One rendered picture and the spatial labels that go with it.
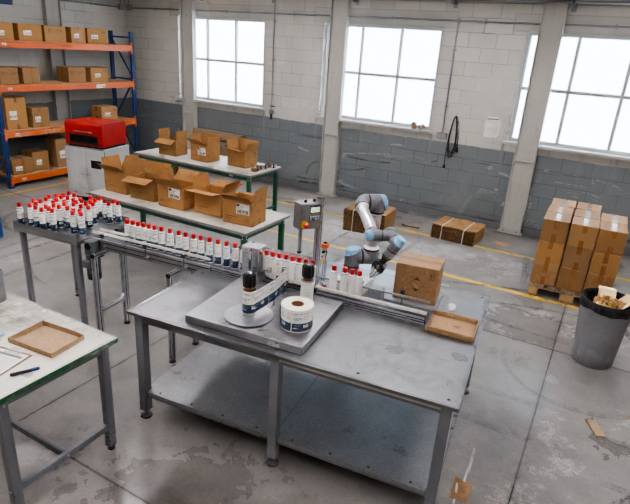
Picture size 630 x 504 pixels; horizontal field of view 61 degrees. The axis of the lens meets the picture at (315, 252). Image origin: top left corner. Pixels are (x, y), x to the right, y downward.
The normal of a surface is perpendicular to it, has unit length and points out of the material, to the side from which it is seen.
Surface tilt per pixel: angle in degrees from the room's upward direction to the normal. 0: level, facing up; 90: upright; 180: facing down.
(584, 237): 90
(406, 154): 90
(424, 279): 90
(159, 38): 90
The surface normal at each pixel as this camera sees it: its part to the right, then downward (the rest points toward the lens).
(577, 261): -0.46, 0.29
